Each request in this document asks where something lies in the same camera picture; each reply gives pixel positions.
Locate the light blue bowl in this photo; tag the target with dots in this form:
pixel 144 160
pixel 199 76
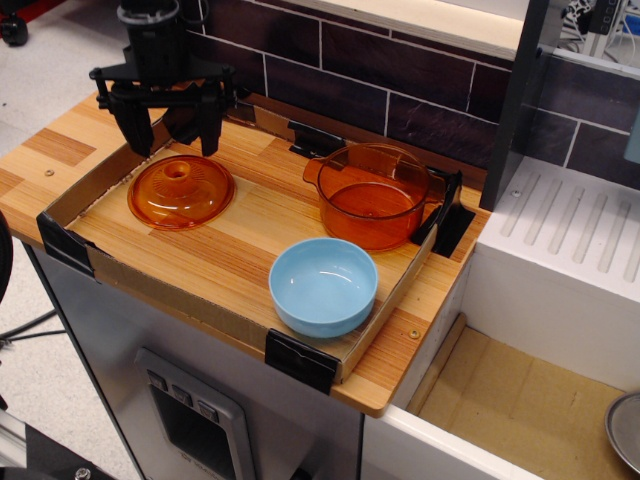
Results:
pixel 323 287

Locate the dark grey vertical post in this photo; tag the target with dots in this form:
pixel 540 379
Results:
pixel 539 38

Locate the metal plate rim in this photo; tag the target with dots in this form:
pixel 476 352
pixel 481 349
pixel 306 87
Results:
pixel 622 428

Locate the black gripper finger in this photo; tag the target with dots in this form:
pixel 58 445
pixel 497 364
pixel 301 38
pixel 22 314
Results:
pixel 209 119
pixel 134 123

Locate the orange glass pot lid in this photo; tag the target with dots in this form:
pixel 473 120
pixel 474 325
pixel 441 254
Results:
pixel 180 192

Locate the silver toy dishwasher cabinet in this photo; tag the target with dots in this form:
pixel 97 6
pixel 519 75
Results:
pixel 189 406

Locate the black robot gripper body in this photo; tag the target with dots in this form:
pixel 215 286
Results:
pixel 159 70

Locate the cardboard fence with black tape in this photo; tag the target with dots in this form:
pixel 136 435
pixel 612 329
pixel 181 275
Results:
pixel 215 277

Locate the orange glass pot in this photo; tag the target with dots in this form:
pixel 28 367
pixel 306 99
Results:
pixel 374 195

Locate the white toy sink unit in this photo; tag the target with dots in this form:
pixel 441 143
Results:
pixel 539 336

